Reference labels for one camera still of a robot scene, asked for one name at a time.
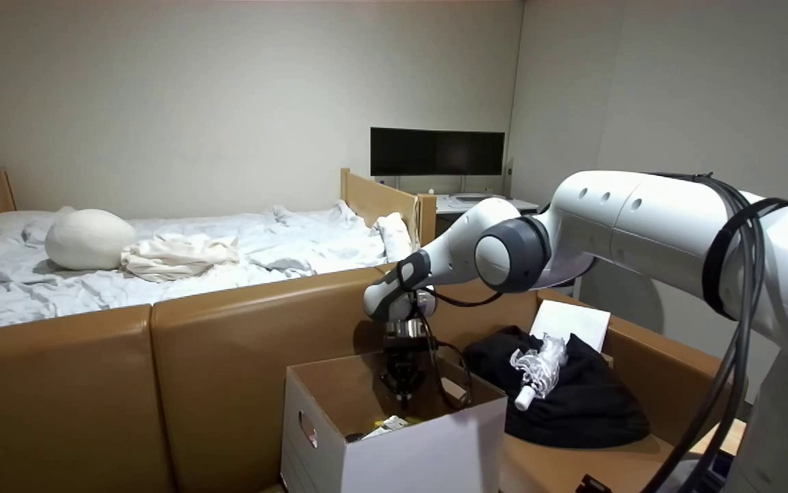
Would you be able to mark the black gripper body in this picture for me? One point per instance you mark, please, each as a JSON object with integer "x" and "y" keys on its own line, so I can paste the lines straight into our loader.
{"x": 409, "y": 360}

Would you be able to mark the umbrella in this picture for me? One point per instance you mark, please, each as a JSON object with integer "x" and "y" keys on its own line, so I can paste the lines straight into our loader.
{"x": 541, "y": 365}

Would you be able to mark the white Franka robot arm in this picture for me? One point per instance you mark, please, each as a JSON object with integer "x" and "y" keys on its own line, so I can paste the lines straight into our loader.
{"x": 668, "y": 227}

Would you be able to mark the white cardboard box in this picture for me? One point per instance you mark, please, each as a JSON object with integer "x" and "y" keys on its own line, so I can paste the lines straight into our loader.
{"x": 413, "y": 465}

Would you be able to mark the white blister package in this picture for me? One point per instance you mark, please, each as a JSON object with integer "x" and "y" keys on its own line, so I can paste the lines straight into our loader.
{"x": 391, "y": 426}

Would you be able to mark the white paper sheet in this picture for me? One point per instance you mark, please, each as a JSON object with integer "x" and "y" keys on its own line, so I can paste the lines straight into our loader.
{"x": 573, "y": 319}

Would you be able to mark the black keyboard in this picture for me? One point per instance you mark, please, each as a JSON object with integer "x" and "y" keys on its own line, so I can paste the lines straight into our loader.
{"x": 474, "y": 197}

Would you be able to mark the white desk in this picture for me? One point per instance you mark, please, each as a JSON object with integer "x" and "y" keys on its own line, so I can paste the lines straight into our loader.
{"x": 495, "y": 204}

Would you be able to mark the black cloth pile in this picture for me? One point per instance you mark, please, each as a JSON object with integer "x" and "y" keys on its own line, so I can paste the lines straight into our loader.
{"x": 595, "y": 405}

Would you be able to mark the black computer monitor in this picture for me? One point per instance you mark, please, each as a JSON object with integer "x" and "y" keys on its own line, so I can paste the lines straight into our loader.
{"x": 436, "y": 152}

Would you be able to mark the grey rounded chair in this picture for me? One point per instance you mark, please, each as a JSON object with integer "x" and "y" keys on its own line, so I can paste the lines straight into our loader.
{"x": 629, "y": 302}

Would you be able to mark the cream crumpled cloth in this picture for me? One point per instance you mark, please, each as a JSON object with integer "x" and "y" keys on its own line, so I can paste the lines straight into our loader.
{"x": 176, "y": 257}

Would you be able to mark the round white pillow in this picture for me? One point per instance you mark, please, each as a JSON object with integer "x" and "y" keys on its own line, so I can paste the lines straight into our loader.
{"x": 90, "y": 239}

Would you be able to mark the tan leather sofa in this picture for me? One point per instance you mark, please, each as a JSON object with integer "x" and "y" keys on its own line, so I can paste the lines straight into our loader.
{"x": 68, "y": 401}

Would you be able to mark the flat white pillow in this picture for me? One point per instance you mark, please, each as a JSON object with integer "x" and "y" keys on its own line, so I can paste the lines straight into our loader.
{"x": 6, "y": 223}

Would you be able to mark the wooden bed frame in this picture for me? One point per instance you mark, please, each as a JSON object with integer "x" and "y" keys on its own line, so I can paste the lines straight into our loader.
{"x": 362, "y": 194}

